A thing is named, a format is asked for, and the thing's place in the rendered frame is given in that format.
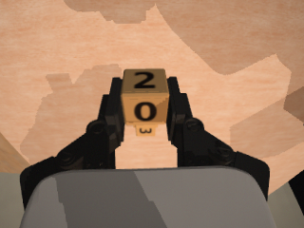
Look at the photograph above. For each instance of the wooden number cube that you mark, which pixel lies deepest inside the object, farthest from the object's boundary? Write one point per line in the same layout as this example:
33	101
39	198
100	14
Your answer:
145	96
145	130

